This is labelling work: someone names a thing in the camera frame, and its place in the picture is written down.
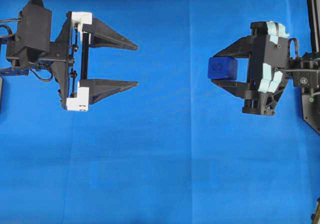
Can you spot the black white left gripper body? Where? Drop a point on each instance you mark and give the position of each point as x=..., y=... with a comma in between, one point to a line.
x=59, y=61

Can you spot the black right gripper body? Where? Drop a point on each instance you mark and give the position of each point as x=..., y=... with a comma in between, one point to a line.
x=263, y=103

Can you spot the black aluminium table frame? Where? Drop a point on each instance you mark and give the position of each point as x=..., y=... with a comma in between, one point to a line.
x=313, y=7

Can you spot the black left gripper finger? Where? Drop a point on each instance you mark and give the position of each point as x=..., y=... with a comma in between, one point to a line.
x=103, y=88
x=101, y=35

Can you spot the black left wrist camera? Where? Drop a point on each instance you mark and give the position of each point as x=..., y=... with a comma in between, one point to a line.
x=33, y=33

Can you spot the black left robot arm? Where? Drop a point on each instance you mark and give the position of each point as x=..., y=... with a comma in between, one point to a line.
x=66, y=59

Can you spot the blue block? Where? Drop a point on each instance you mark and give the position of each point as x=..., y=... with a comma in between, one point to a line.
x=222, y=68

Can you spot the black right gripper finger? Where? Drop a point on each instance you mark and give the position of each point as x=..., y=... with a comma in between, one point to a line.
x=241, y=48
x=236, y=88

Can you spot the blue table cloth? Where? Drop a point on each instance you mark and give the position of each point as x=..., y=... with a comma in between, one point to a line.
x=176, y=149

